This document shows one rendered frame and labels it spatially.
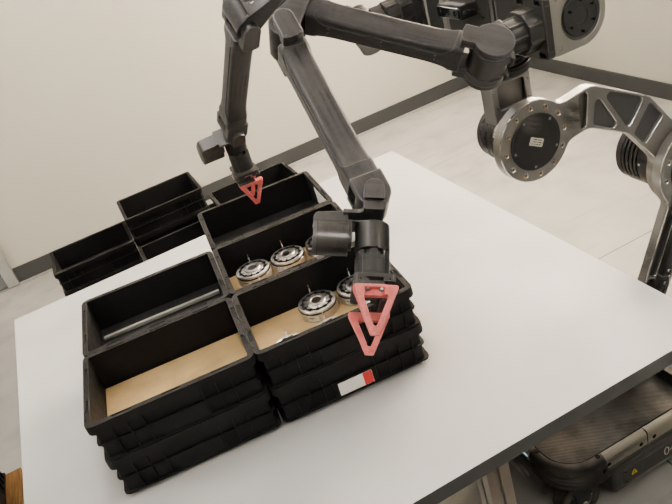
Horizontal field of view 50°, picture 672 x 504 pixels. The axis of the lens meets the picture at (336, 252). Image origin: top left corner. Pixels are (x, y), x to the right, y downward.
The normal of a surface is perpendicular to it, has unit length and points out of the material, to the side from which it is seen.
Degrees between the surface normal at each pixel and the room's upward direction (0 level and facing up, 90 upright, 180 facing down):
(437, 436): 0
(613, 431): 0
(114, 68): 90
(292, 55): 48
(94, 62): 90
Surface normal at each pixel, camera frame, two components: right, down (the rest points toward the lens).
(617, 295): -0.26, -0.83
